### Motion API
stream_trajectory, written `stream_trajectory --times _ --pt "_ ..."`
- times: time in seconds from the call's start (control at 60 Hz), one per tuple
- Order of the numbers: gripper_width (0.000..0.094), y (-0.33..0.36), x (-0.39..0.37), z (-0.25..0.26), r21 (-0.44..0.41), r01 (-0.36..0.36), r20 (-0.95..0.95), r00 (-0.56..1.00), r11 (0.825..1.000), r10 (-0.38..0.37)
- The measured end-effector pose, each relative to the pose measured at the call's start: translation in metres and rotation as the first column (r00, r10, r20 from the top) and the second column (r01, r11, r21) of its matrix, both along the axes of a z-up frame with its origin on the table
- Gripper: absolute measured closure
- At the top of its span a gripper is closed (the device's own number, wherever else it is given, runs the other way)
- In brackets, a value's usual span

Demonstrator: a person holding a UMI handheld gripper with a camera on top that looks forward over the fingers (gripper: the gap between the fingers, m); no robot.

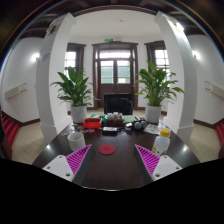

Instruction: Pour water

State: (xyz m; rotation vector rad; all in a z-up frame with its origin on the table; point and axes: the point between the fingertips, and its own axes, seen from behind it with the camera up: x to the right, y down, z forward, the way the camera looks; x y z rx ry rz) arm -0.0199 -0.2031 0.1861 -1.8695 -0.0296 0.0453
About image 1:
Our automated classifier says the red round coaster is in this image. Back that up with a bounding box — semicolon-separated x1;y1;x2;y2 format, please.
99;144;115;155

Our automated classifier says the right white pillar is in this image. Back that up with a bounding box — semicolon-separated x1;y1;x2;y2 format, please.
155;12;197;144

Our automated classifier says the left potted green plant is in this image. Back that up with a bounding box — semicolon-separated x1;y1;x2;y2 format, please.
53;67;95;123

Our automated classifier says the black office chair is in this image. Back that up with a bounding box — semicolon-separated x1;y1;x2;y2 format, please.
104;93;133;115

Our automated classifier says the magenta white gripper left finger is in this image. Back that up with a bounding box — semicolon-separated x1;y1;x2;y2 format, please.
43;144;91;182

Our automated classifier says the black rectangular device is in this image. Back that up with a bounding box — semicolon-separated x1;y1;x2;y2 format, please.
102;127;118;135

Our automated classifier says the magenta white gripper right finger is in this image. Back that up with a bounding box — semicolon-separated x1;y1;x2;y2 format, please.
135;145;182;181

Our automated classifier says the green paper pad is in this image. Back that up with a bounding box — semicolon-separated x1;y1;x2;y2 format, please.
124;115;135;123

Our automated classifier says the red plastic box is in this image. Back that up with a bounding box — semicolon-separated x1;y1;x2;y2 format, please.
83;118;102;129

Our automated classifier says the potted green plant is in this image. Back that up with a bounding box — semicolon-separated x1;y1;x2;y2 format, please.
53;67;95;123
136;61;184;124

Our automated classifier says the dark wooden double door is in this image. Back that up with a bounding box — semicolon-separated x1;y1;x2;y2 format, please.
93;41;138;108

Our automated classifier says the right potted green plant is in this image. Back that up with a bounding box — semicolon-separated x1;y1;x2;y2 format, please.
136;61;184;124

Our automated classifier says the clear bottle yellow cap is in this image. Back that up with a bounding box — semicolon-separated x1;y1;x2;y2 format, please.
152;128;170;155

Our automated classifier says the printed paper sheet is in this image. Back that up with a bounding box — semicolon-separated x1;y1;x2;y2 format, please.
144;124;160;135

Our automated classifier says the left white pillar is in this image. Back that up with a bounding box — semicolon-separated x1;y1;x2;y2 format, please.
36;13;75;143

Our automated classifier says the wooden tray with cups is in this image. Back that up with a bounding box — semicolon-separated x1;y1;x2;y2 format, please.
106;112;124;127

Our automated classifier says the white pillar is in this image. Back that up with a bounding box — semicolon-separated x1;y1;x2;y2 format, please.
36;13;75;143
155;12;197;144

